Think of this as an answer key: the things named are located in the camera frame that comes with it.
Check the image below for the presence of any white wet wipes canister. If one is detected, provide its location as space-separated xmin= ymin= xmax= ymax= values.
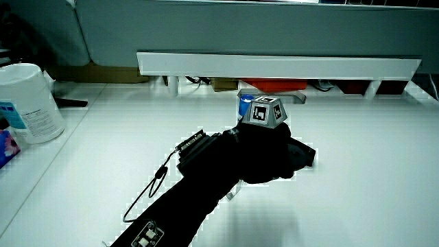
xmin=0 ymin=62 xmax=67 ymax=144

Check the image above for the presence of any white cable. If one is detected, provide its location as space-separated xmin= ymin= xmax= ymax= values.
xmin=429 ymin=73 xmax=439 ymax=102

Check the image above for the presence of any person's left forearm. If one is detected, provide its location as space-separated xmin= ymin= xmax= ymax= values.
xmin=109 ymin=129 xmax=241 ymax=247

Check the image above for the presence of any orange box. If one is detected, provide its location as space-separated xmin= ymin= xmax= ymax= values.
xmin=241 ymin=78 xmax=309 ymax=93

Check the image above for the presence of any white monitor riser shelf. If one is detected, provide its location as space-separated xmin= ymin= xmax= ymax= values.
xmin=136 ymin=51 xmax=423 ymax=99

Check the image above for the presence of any brown cardboard box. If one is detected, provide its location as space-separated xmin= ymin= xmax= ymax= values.
xmin=46 ymin=61 xmax=150 ymax=84

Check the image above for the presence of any narrow grey partition panel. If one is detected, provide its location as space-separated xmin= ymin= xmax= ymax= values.
xmin=6 ymin=0 xmax=92 ymax=67

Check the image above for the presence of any person's left hand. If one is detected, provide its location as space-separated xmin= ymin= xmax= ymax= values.
xmin=233 ymin=95 xmax=296 ymax=185

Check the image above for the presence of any wide grey partition panel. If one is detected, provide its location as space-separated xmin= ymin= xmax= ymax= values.
xmin=75 ymin=0 xmax=439 ymax=75

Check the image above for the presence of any blue-capped white glue bottle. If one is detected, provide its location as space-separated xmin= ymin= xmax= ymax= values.
xmin=237 ymin=94 xmax=255 ymax=121

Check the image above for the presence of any dark cable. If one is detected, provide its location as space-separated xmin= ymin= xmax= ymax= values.
xmin=310 ymin=80 xmax=333 ymax=93

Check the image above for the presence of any small brown box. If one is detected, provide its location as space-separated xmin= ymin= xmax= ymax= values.
xmin=211 ymin=77 xmax=240 ymax=93

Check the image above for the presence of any black stapler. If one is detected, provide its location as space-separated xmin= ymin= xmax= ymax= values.
xmin=289 ymin=137 xmax=317 ymax=169

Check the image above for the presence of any dark red box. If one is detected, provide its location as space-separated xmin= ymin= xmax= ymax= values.
xmin=334 ymin=80 xmax=373 ymax=96

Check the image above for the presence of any thin black glove cable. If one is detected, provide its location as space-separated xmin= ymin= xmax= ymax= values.
xmin=122 ymin=150 xmax=180 ymax=224

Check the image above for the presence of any floral tissue pack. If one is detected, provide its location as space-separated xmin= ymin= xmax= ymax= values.
xmin=0 ymin=129 xmax=22 ymax=169

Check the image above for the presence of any white wrist strap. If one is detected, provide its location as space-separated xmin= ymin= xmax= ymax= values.
xmin=225 ymin=180 xmax=244 ymax=202

